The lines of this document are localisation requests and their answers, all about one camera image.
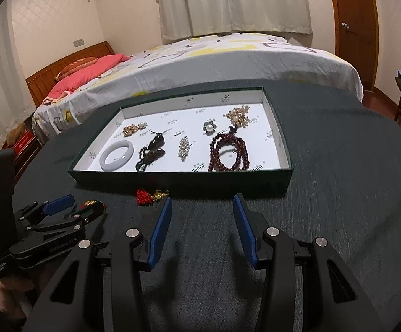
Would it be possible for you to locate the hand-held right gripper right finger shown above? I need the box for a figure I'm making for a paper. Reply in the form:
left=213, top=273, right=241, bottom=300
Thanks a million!
left=232, top=194, right=384, bottom=332

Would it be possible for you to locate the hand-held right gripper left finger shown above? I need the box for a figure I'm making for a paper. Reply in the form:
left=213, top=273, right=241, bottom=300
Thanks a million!
left=24, top=196, right=173, bottom=332

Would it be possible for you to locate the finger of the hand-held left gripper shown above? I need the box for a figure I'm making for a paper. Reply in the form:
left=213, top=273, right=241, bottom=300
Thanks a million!
left=15, top=194, right=76, bottom=227
left=26, top=203, right=106, bottom=242

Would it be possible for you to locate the red tassel gold charm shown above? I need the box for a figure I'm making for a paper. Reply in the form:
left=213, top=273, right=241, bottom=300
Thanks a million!
left=79, top=199, right=108, bottom=212
left=136, top=188, right=170, bottom=207

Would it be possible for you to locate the pale jade bangle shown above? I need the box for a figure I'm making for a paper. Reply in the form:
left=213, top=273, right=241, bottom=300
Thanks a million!
left=99, top=139, right=135, bottom=171

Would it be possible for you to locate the dark red bead necklace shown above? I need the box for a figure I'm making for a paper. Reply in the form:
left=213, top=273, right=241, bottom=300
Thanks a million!
left=207, top=126, right=251, bottom=173

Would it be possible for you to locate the rhinestone leaf brooch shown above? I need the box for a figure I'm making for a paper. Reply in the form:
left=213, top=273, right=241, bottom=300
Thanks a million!
left=177, top=136, right=191, bottom=162

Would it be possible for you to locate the dark pendant necklace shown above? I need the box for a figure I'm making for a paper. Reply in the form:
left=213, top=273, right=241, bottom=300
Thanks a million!
left=135, top=128, right=172, bottom=173

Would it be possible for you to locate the gold pearl brooch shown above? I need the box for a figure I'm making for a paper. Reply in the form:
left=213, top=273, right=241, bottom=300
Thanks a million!
left=122, top=122, right=148, bottom=138

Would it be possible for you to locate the green box with white inside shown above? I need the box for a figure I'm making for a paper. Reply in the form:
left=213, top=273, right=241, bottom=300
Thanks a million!
left=67, top=86, right=295, bottom=199

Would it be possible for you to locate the gold flower brooch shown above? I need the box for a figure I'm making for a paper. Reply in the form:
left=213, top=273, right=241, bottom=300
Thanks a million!
left=223, top=105, right=251, bottom=129

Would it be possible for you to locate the person's left hand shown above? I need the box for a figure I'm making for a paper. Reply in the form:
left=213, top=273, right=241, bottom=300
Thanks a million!
left=0, top=273, right=35, bottom=319

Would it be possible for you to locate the wooden nightstand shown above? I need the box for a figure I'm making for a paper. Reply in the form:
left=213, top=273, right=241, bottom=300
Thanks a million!
left=2, top=129, right=44, bottom=181

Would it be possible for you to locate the red box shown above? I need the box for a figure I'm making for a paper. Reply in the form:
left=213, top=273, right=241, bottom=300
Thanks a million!
left=14, top=133, right=37, bottom=153

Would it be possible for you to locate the brown teddy bear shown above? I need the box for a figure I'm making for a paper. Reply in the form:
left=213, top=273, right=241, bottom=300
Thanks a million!
left=5, top=123, right=27, bottom=146

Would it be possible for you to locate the dark green tablecloth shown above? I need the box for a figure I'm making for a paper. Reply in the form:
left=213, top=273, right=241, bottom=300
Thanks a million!
left=0, top=82, right=401, bottom=332

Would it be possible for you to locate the wooden headboard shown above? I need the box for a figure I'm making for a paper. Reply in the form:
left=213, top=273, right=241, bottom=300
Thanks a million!
left=25, top=41, right=115, bottom=108

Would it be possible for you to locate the pink pillow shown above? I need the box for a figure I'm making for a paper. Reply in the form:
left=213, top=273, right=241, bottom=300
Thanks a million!
left=41, top=53, right=131, bottom=107

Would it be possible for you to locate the orange pillow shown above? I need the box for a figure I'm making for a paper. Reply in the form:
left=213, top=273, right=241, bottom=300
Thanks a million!
left=54, top=56, right=99, bottom=80

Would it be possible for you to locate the bed with patterned sheet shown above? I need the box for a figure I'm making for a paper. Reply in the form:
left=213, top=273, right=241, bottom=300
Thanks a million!
left=33, top=32, right=364, bottom=142

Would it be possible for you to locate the white curtain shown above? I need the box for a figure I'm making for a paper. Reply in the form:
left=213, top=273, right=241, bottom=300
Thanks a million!
left=155, top=0, right=313, bottom=45

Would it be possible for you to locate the wooden door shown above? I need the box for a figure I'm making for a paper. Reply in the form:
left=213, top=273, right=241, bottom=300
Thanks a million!
left=326, top=0, right=381, bottom=93

